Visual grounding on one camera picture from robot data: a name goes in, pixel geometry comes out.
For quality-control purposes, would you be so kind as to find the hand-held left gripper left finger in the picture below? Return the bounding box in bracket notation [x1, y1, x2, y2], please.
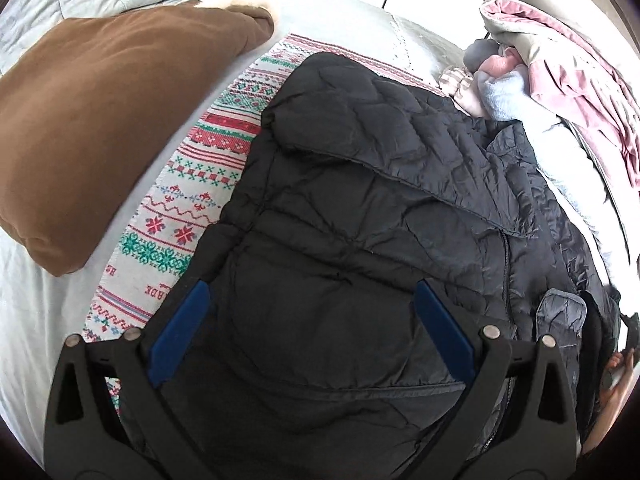
[44, 280, 221, 480]

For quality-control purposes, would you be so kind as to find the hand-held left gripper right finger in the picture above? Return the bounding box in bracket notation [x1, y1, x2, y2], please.
[415, 280, 584, 480]

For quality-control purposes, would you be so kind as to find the black puffer jacket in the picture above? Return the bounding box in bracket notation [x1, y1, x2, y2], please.
[120, 51, 623, 480]

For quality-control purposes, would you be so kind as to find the person's right hand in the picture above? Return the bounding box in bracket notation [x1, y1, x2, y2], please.
[582, 350, 633, 456]

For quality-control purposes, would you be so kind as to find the red green patterned knit blanket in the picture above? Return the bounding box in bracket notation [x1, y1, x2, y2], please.
[82, 34, 446, 413]

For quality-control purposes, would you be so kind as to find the white bed sheet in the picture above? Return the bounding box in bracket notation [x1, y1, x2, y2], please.
[0, 0, 640, 436]

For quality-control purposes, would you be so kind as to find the brown pillow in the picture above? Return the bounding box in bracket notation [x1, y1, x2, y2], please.
[0, 0, 279, 278]

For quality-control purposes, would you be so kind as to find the striped beige cloth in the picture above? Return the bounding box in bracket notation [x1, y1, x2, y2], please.
[439, 66, 488, 117]

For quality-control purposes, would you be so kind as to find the light blue fleece cloth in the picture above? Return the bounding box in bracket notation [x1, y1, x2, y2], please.
[472, 66, 562, 122]

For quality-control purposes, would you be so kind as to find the pink velvet blanket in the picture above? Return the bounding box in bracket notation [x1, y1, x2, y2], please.
[480, 0, 640, 192]

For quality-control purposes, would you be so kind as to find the pink fleece cloth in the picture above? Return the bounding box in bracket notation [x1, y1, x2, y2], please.
[479, 52, 527, 77]

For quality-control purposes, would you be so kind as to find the grey fleece cloth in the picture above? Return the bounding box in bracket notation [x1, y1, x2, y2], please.
[462, 37, 502, 74]

